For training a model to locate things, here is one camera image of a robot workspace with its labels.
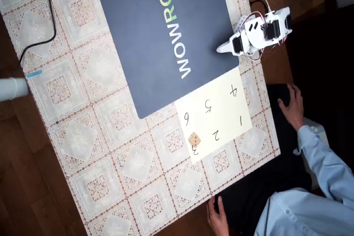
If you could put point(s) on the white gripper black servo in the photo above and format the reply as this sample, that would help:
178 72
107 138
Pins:
235 45

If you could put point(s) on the wooden die cube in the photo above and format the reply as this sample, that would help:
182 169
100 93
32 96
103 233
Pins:
194 139

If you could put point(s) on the person's right forearm blue sleeve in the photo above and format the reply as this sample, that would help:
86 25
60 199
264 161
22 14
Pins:
326 161

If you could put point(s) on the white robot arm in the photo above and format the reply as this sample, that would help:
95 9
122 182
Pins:
255 30

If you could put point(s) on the person's right hand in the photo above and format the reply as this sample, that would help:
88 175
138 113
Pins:
291 109

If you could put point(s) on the person's left hand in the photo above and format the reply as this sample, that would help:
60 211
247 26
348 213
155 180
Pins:
217 216

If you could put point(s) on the white paper with numbers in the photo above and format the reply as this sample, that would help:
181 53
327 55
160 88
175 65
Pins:
221 114

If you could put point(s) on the dark blue WOWROBO mat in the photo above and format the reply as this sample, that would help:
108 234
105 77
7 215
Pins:
143 39

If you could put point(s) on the white lace tablecloth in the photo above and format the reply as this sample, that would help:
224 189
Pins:
96 136

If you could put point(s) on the person in light blue shirt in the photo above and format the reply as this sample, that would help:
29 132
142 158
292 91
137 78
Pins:
304 214

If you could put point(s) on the blue tape strip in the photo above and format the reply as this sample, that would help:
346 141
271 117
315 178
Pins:
34 74

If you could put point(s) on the white plastic tube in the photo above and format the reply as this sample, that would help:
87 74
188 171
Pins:
12 89

